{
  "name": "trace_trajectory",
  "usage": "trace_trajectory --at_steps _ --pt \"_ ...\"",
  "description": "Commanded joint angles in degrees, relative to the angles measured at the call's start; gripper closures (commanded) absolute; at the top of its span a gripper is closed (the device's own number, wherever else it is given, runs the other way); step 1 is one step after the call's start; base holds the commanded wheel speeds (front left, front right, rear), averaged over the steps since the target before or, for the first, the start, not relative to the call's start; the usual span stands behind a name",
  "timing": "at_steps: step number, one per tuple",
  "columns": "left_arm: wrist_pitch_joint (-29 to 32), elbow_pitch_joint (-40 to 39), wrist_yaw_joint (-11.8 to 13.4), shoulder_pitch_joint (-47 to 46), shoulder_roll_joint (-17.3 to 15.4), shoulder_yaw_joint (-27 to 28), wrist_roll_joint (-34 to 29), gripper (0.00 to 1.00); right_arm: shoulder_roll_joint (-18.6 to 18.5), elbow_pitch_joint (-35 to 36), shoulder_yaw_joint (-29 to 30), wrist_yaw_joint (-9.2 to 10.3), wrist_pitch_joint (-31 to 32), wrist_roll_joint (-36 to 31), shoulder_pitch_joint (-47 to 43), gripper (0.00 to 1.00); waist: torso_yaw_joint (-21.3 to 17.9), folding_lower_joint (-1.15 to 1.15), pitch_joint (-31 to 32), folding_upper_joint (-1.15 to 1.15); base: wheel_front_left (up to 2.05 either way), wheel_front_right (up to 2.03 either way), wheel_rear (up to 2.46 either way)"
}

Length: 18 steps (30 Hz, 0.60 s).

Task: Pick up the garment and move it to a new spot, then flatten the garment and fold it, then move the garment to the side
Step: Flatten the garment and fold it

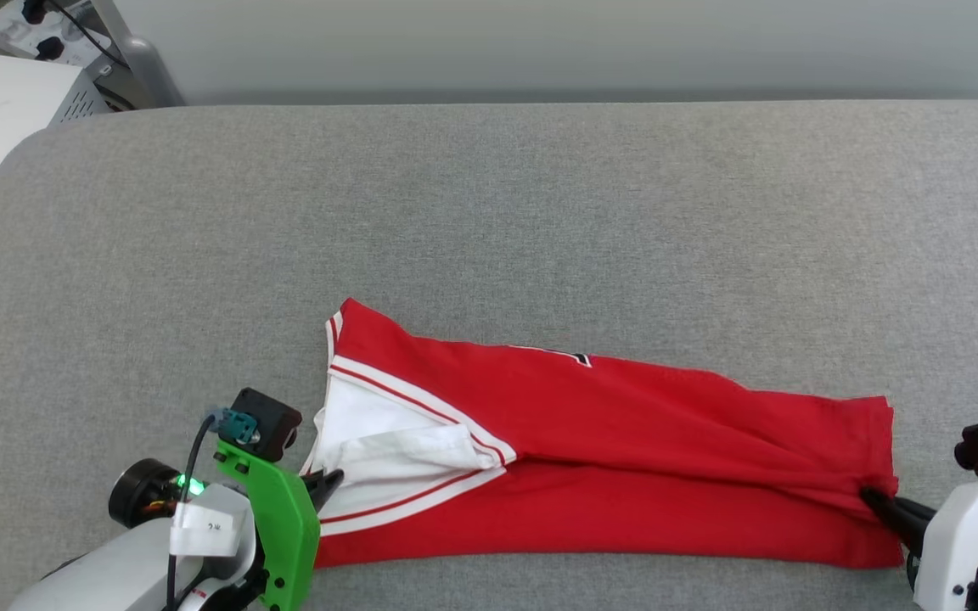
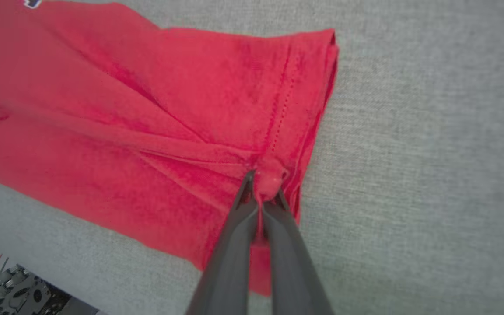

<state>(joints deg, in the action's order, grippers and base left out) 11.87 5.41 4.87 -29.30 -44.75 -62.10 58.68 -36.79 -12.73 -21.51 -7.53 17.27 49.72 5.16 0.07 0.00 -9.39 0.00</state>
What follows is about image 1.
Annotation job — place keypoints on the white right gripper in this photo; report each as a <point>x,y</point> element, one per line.
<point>956,543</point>

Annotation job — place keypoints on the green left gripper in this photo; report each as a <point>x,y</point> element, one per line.
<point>285,535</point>

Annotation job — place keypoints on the red and white t-shirt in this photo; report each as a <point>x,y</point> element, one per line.
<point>625,441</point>

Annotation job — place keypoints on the white metal equipment box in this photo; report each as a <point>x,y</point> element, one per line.
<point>14,127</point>

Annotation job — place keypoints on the white partition panel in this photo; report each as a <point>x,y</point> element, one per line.
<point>540,42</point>

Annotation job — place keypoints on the white power strip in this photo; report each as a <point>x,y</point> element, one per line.
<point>9,30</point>

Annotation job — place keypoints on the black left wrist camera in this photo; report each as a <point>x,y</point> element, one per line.
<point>268,420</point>

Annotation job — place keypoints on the grey metal partition post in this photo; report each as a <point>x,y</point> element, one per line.
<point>154,72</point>

